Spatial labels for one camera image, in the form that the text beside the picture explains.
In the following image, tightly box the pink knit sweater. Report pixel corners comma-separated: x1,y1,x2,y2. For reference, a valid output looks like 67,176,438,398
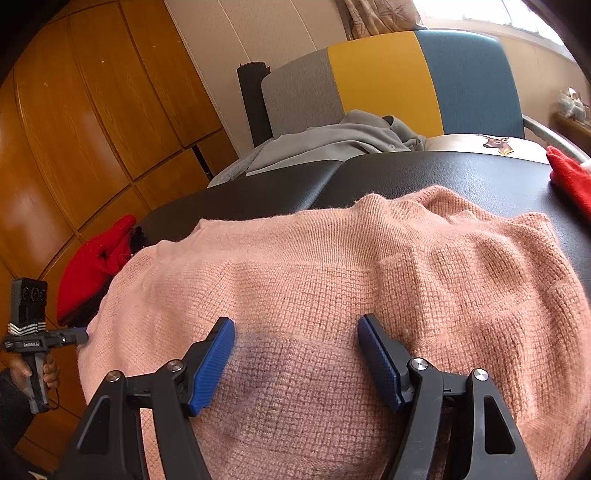
77,185,591,480

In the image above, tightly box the wooden wardrobe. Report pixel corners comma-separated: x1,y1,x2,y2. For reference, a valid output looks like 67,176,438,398
0,0,239,477

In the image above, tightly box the white deer print cushion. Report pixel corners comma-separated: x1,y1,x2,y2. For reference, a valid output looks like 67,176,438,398
421,133,551,164

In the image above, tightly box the red fleece garment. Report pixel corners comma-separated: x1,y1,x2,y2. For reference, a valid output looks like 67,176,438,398
56,214,138,327

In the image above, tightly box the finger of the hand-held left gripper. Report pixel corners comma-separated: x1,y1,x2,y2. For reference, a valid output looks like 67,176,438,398
59,327,90,348

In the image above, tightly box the person's left hand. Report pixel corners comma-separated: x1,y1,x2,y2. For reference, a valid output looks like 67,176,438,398
9,354,62,394

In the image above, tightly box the group of jars and bottles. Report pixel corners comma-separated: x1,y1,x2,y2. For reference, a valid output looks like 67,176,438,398
556,86,591,121

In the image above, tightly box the red knit sweater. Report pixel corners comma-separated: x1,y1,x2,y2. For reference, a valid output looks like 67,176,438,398
546,145,591,221

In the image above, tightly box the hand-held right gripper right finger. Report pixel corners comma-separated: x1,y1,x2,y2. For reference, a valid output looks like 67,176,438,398
356,313,539,480

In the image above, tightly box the patterned beige curtain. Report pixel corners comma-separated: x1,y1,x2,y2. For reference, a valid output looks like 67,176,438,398
344,0,424,38

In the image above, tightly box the wooden side table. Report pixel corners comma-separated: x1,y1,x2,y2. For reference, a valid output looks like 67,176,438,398
553,113,591,149

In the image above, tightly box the large window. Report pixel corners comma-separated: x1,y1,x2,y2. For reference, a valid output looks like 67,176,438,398
412,0,570,48

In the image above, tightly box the grey garment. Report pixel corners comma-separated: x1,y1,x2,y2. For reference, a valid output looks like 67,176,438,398
208,109,428,188

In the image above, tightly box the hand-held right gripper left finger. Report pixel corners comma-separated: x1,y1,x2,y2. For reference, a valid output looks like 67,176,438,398
58,316,236,480

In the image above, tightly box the grey yellow blue armchair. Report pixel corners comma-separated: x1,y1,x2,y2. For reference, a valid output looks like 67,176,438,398
260,28,591,161

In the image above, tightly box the black rolled mat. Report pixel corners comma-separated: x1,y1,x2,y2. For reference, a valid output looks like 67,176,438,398
236,61,274,148

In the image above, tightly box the person's left forearm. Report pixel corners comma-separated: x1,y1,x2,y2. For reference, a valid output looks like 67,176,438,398
0,368,34,464

